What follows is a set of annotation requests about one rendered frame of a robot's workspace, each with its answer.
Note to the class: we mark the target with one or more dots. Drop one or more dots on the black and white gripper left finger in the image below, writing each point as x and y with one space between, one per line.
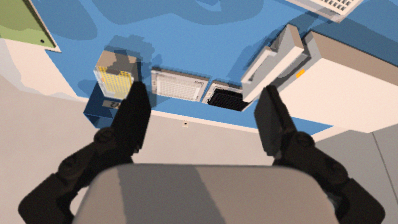
49 202

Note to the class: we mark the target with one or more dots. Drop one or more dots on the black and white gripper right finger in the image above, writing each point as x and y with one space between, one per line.
296 149

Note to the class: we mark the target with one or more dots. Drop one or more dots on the dark blue box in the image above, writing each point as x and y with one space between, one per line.
99 105

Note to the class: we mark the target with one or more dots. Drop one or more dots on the blue bench mat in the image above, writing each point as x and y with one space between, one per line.
214 39

